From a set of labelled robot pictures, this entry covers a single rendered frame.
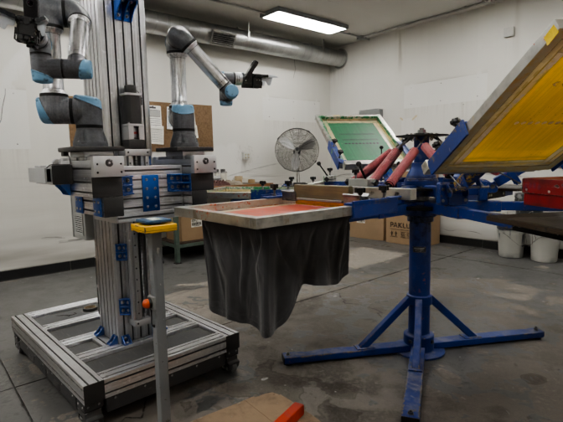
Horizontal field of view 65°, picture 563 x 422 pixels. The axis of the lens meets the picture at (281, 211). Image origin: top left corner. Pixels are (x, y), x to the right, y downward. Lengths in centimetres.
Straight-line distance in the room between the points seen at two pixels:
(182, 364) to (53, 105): 138
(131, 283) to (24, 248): 306
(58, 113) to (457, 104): 515
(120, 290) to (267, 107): 477
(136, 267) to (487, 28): 519
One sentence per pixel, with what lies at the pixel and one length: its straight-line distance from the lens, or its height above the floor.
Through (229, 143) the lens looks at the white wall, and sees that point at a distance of 635.
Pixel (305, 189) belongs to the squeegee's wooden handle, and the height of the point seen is 104.
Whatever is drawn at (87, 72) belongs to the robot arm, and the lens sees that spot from 199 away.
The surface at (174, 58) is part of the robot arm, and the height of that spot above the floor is 175.
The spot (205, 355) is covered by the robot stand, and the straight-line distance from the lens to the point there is 249.
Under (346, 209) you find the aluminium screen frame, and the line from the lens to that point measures 178.
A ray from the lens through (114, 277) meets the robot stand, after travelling 249.
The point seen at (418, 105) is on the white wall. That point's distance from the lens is 669.
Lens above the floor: 118
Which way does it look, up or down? 7 degrees down
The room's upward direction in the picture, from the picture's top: 1 degrees counter-clockwise
